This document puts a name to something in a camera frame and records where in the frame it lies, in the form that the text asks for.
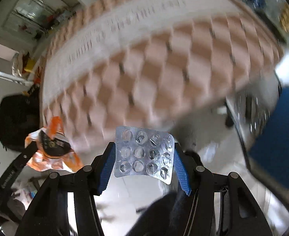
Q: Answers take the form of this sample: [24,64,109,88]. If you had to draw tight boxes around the silver pill blister pack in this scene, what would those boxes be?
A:
[114,126,175,185]

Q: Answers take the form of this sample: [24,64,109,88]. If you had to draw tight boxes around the orange plastic snack wrapper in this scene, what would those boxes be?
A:
[25,116,84,173]

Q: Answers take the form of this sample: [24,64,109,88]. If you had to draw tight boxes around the person leg dark trousers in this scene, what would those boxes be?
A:
[127,188,193,235]

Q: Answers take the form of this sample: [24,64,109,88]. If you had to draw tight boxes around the metal tray with utensils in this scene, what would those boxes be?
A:
[225,88,281,150]

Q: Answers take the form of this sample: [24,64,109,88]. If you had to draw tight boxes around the black bag on chair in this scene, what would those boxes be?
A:
[0,94,40,152]

